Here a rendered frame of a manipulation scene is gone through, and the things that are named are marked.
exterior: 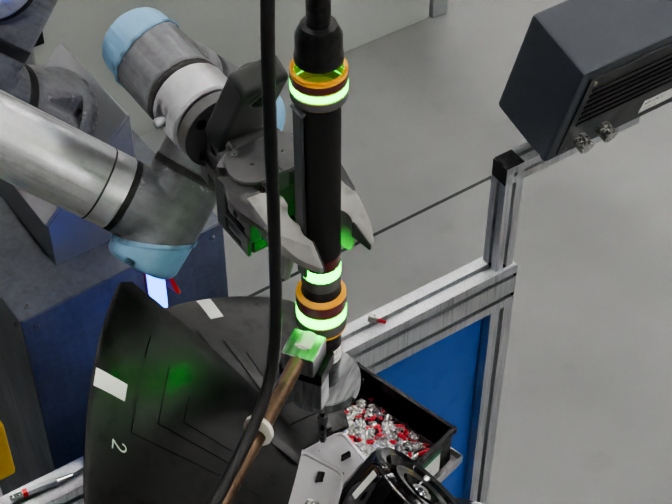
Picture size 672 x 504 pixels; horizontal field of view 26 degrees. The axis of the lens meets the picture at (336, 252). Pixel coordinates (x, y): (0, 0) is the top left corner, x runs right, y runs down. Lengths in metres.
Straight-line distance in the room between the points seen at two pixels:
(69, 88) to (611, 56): 0.67
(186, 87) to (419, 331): 0.83
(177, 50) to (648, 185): 2.30
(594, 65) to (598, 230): 1.58
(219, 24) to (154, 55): 2.20
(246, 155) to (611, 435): 1.87
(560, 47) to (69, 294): 0.69
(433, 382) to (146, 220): 0.87
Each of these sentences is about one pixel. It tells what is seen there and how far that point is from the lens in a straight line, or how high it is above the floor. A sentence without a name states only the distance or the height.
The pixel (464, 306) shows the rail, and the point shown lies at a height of 0.83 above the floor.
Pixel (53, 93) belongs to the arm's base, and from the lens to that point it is 1.81.
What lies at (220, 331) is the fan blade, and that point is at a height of 1.19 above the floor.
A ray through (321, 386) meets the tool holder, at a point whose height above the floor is 1.36.
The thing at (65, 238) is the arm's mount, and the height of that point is 1.04.
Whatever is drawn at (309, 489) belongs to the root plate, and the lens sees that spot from 1.33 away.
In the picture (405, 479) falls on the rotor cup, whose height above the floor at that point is 1.22.
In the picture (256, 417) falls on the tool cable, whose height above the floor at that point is 1.43.
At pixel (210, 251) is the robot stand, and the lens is 1.95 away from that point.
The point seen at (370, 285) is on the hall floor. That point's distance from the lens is 3.21.
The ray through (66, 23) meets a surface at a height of 0.40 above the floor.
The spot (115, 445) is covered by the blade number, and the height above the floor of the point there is 1.42.
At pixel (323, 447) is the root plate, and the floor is 1.18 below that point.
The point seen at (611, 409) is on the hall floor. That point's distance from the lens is 3.04.
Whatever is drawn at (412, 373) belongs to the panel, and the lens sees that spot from 2.13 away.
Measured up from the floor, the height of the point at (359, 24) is 0.07.
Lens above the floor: 2.35
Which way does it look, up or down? 46 degrees down
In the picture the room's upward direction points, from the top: straight up
